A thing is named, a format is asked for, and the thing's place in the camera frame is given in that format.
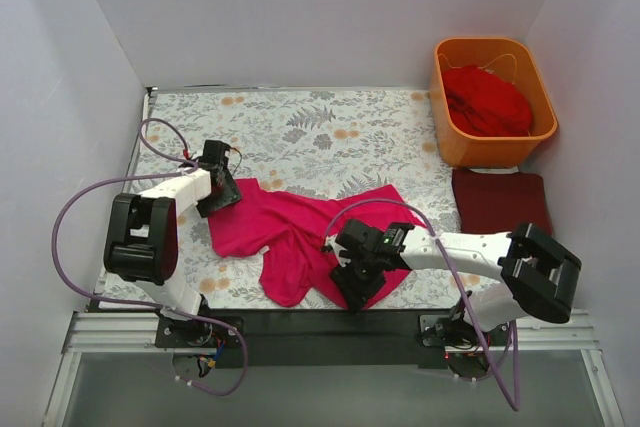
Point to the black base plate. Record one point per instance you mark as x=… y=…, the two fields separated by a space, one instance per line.
x=322 y=337

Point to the orange plastic basket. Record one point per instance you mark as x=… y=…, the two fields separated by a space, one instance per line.
x=511 y=61

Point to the aluminium frame rail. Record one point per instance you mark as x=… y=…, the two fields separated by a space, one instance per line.
x=325 y=368

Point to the floral table cloth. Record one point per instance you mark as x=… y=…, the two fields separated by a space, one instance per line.
x=320 y=144

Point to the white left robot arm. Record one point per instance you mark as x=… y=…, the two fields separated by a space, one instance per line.
x=142 y=243

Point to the red t shirt in basket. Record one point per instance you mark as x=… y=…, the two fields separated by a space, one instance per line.
x=482 y=104

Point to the pink t shirt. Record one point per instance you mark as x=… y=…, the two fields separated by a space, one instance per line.
x=291 y=228

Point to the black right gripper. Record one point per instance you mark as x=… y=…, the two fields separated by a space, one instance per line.
x=357 y=280

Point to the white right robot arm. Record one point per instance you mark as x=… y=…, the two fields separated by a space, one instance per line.
x=532 y=274

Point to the folded maroon t shirt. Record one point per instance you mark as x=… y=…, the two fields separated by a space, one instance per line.
x=492 y=203

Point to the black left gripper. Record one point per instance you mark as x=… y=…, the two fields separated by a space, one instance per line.
x=220 y=197

